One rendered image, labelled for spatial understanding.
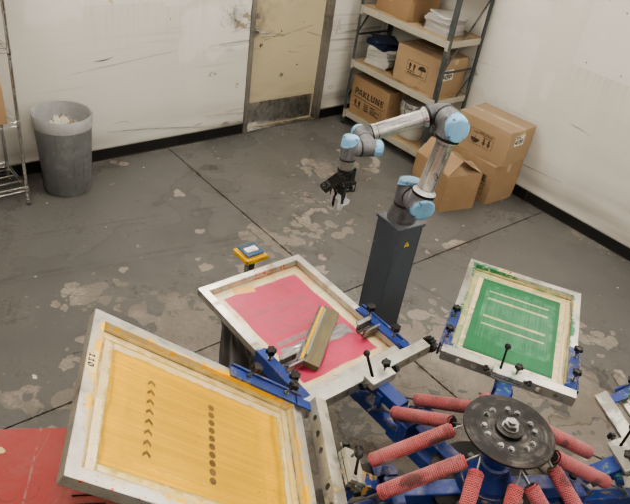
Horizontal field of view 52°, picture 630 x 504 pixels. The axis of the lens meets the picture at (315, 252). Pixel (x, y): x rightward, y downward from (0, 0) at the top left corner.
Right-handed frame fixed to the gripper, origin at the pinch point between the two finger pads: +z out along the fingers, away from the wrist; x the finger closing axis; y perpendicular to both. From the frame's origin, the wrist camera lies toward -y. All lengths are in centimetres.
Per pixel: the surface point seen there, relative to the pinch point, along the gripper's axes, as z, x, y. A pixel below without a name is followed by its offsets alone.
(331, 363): 41, -52, -30
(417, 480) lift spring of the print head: 19, -124, -51
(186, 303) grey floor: 136, 112, -20
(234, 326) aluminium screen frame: 37, -18, -59
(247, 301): 41, -2, -43
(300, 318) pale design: 41, -22, -27
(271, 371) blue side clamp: 37, -48, -58
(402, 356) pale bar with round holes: 32, -68, -7
